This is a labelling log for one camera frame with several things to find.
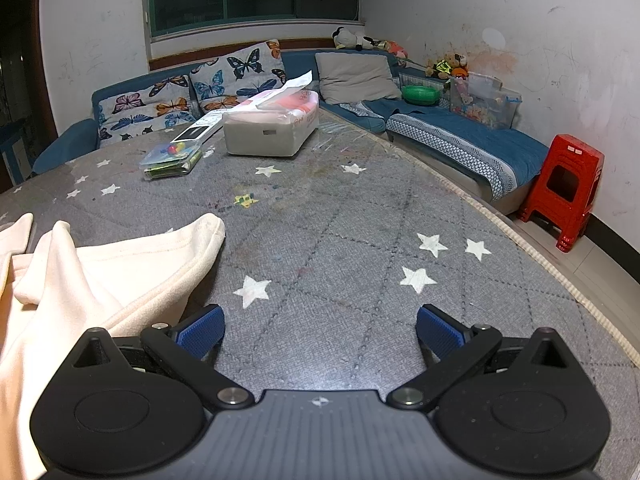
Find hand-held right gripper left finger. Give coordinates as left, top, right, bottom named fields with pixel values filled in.
left=70, top=304, right=255, bottom=411

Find blue chair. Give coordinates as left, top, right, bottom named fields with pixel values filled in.
left=0, top=125, right=26, bottom=186

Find red plastic stool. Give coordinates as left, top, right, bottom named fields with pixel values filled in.
left=516, top=134, right=605, bottom=253

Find green bowl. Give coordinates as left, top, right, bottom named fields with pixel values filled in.
left=401, top=85, right=442, bottom=107

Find white pink tissue pack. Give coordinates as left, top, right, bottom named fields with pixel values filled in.
left=221, top=71, right=321, bottom=157

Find grey cushion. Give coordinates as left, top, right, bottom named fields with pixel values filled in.
left=315, top=51, right=403, bottom=106

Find wide butterfly print cushion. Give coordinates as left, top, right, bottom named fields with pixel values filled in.
left=97, top=75, right=197, bottom=147

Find white flat device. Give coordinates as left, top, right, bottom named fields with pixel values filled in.
left=170, top=112, right=223, bottom=145

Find blue patterned sofa throw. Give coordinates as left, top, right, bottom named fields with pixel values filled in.
left=385, top=108, right=551, bottom=198

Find brown teddy bears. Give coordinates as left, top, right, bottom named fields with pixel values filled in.
left=425, top=51, right=471, bottom=80

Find cream garment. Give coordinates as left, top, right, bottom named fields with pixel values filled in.
left=0, top=212, right=227, bottom=480

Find blue corner sofa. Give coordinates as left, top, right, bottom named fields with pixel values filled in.
left=31, top=49, right=551, bottom=216

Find grey star print tablecloth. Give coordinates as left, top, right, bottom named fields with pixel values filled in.
left=0, top=110, right=640, bottom=480

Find black white plush toy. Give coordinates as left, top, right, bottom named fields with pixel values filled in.
left=331, top=26, right=376, bottom=52

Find dark wooden door frame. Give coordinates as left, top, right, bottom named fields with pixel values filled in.
left=0, top=0, right=58, bottom=191

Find tall butterfly print cushion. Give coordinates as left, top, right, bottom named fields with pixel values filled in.
left=189, top=39, right=287, bottom=113

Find clear storage bin of toys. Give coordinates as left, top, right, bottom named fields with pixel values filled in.
left=449, top=71, right=523, bottom=130

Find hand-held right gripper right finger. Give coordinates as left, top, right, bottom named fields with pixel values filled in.
left=387, top=304, right=571, bottom=411

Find clear box of colourful toys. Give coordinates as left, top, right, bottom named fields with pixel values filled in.
left=140, top=141, right=203, bottom=180

